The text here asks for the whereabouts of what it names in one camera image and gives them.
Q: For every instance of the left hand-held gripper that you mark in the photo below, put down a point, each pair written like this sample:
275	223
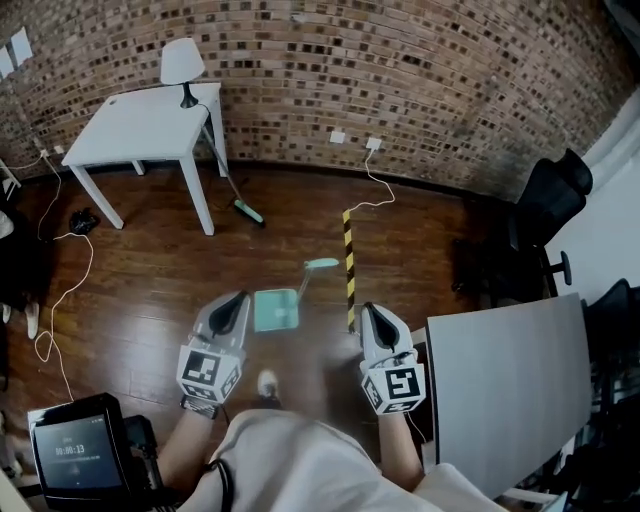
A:
215	345

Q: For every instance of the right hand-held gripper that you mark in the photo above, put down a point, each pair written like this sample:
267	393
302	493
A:
387	360

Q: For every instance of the teal green dustpan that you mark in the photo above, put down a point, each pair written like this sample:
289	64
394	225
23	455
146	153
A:
272	312

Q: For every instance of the person's right forearm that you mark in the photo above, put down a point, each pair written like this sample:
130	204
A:
400	450

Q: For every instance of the person's left forearm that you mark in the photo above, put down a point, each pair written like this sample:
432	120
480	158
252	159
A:
187	450

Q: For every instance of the brown wooden floor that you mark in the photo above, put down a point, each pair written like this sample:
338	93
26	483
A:
150	280

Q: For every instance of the black patterned wristband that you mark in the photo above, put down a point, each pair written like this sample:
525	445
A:
200	407

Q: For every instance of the person's white shoe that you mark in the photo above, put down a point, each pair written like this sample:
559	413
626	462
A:
268	384

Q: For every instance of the yellow black striped tape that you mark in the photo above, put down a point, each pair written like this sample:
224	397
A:
348	270

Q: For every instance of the grey desk panel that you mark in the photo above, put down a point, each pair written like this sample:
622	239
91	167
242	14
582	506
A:
510	385

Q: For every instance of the teal green broom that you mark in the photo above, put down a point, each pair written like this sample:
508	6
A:
250	212

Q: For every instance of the person's beige shirt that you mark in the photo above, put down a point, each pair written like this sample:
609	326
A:
300	470

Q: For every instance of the black screen device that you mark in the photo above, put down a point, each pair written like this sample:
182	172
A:
77	452

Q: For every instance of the black plastic bag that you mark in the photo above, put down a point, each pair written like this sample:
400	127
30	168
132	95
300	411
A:
84	221

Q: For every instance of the black office chair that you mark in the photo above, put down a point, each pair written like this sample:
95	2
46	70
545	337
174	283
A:
550	200

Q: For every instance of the white square table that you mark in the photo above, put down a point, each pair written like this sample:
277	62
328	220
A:
145	127

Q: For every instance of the black mesh chair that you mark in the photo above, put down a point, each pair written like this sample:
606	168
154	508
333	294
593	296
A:
617	360

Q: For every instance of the white table lamp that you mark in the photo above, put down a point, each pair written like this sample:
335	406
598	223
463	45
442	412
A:
181	59

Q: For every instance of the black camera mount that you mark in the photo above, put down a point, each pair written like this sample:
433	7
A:
142	450

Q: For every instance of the white wall charger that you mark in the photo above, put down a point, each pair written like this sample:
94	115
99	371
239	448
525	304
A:
374	144

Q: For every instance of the white wall socket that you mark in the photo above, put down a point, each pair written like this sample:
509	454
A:
337	136

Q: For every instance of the white wall paper sheet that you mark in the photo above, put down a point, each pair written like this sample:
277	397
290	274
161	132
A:
5	61
21	46

